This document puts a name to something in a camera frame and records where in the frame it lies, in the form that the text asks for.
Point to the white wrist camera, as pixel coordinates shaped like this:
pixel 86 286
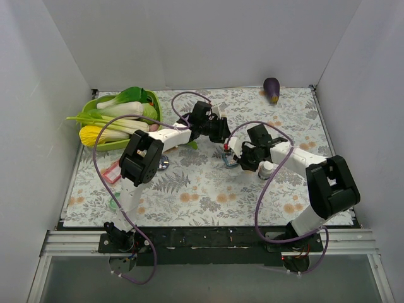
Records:
pixel 219 110
pixel 233 145

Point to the green plastic basket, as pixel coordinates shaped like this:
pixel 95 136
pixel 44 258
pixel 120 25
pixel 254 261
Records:
pixel 108 146

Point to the purple eggplant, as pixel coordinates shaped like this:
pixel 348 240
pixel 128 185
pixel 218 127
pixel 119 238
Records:
pixel 271 87

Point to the white cap pill bottle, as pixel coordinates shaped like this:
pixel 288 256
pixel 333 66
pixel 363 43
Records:
pixel 265 171

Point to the green bok choy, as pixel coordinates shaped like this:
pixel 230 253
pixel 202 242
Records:
pixel 131 94

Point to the green round pill case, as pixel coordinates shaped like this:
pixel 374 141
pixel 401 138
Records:
pixel 112 202

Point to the floral table mat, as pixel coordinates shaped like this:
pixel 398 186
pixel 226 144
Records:
pixel 197 189

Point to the blue rectangular pill box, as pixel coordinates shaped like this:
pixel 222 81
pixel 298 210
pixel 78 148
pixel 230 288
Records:
pixel 230 160

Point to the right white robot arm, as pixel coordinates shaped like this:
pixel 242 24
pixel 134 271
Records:
pixel 330 184

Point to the dark blue round pill case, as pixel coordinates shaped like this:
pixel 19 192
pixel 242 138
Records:
pixel 163 163

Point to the pink radish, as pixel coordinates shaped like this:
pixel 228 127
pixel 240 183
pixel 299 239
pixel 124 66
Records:
pixel 153 127

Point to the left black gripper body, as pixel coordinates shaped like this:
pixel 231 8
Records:
pixel 221 130

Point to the white radish with leaves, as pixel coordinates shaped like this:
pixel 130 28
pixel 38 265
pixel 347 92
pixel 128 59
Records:
pixel 191 144

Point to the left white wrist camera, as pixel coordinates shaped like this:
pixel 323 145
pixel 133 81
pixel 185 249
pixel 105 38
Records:
pixel 219 110

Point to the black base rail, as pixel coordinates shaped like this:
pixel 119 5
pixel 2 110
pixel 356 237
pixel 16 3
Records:
pixel 201 245

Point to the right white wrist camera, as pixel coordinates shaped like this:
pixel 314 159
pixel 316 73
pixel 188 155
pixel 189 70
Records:
pixel 233 145

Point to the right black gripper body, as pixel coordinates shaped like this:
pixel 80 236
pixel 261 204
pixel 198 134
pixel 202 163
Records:
pixel 243 154

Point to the light green cabbage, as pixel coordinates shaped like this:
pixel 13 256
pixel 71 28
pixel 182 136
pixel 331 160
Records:
pixel 149 114

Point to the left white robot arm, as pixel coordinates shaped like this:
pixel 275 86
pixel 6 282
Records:
pixel 140 162

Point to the pink rectangular pill box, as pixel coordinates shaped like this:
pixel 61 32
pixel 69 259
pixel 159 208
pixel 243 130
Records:
pixel 113 173

